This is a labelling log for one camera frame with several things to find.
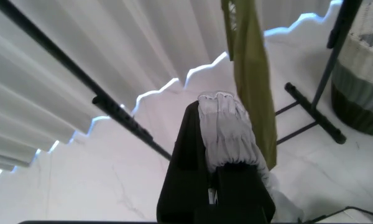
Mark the green long-sleeved shirt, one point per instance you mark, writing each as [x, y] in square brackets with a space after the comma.
[255, 93]

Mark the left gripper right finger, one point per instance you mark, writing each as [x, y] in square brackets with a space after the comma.
[242, 196]

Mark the pale grey garment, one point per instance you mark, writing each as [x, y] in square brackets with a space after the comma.
[227, 133]

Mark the white laundry basket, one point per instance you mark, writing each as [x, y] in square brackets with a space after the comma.
[360, 77]

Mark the black clothes rack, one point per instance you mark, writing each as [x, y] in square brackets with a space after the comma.
[118, 113]

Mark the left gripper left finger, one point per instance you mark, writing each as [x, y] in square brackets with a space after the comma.
[186, 186]

